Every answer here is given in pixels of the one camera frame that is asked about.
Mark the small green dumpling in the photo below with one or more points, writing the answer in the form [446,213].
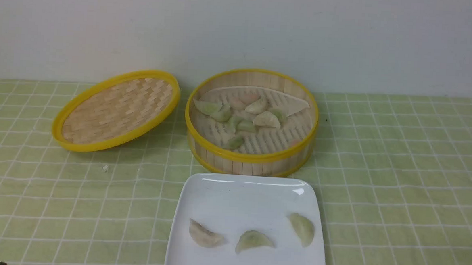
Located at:
[234,143]

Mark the pale white dumpling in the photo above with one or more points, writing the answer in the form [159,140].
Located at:
[267,120]

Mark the white square plate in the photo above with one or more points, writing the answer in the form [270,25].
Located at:
[232,204]

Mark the green dumpling centre on plate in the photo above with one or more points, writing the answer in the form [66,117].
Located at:
[253,239]

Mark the green dumpling on plate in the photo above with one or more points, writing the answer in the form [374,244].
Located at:
[253,239]
[303,227]

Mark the pale dumpling left on plate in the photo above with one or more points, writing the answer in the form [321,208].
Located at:
[204,237]

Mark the green dumpling right on plate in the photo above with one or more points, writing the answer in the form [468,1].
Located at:
[303,227]

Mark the green dumpling centre low steamer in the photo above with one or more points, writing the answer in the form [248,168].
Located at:
[246,126]

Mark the yellow rimmed bamboo steamer basket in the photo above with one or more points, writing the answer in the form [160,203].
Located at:
[266,152]

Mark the green dumpling beside far left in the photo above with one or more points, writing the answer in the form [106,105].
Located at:
[223,115]

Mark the pink dumpling in steamer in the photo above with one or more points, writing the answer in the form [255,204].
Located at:
[240,103]

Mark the green dumpling far left steamer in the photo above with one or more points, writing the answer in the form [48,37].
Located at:
[207,108]

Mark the pale dumpling upper centre steamer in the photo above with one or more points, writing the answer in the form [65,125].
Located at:
[257,107]

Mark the green dumpling right in steamer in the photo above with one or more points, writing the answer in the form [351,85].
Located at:
[280,115]

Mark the white steamer liner paper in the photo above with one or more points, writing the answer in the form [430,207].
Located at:
[276,99]

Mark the yellow rimmed bamboo steamer lid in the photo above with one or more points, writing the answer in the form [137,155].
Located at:
[116,111]

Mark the green checkered tablecloth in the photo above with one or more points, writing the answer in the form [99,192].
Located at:
[392,175]

